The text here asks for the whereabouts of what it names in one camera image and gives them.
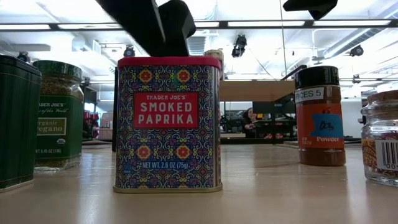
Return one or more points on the ribbed ceiling air duct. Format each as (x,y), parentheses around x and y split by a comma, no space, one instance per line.
(197,46)

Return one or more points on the green-lid oregano glass jar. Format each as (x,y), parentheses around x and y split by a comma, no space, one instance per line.
(59,124)

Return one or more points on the Acadia poster book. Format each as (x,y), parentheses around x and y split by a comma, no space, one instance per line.
(287,145)

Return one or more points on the dark green spice tin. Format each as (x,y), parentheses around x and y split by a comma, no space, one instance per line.
(17,124)

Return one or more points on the red-lid smoked paprika tin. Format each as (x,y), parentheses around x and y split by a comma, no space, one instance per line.
(168,130)

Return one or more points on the small cork-top glass jar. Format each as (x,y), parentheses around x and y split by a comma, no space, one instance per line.
(381,137)

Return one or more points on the black overhead crossbar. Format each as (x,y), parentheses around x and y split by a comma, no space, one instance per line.
(62,25)

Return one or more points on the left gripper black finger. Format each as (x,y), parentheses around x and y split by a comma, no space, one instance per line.
(136,21)
(177,28)

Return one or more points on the tan-lid brown spice jar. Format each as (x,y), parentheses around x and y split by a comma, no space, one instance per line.
(214,53)

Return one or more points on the person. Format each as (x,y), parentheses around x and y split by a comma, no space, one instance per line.
(248,123)

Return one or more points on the wooden shelf with black legs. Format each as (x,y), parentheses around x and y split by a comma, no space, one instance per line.
(255,90)

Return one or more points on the black ceiling track light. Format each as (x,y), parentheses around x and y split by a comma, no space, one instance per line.
(129,52)
(239,46)
(356,50)
(23,56)

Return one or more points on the black-lid orange spice bottle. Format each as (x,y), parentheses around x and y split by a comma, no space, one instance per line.
(320,124)

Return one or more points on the black metal table frame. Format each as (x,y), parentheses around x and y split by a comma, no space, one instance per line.
(248,141)

